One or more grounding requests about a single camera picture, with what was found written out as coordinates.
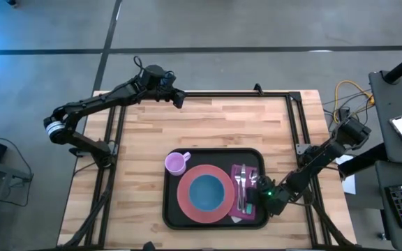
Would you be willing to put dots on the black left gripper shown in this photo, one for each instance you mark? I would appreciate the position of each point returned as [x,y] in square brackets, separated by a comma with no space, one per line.
[154,82]

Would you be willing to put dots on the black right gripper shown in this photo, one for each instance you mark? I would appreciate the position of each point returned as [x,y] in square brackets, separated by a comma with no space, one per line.
[274,198]

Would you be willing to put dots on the silver fork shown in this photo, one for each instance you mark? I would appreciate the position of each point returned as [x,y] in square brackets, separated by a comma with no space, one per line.
[238,188]

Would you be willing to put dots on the magenta napkin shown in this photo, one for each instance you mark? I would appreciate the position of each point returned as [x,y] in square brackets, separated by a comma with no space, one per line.
[234,209]

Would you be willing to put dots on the blue bowl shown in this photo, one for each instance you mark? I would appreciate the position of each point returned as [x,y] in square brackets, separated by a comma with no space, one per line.
[206,192]

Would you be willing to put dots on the pink mug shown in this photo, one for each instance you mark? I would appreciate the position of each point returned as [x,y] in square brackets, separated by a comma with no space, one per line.
[175,164]

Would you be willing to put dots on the pink round plate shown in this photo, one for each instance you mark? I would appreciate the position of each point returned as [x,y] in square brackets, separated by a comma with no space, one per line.
[185,209]

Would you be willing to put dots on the black plastic tray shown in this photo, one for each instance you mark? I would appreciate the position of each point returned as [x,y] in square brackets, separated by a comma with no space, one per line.
[173,216]

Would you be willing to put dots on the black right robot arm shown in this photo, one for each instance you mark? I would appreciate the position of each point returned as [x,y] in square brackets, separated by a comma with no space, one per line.
[326,153]

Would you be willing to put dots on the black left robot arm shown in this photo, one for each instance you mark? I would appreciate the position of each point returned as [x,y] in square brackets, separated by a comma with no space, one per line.
[89,102]

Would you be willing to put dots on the white paper sheet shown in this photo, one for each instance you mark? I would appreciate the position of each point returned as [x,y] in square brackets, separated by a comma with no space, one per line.
[348,183]

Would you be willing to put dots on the black power adapter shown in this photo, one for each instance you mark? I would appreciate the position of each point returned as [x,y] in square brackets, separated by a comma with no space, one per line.
[342,112]

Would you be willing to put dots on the black keyboard desk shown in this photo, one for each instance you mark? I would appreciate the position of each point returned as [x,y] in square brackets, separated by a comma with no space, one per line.
[389,237]

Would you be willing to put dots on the black side desk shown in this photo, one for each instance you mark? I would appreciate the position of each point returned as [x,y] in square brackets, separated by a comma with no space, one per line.
[393,104]

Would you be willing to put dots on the grey metal side table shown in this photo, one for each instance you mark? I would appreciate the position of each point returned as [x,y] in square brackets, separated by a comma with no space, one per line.
[2,171]

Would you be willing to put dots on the black metal table frame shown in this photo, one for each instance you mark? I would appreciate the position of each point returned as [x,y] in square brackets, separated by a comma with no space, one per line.
[239,94]

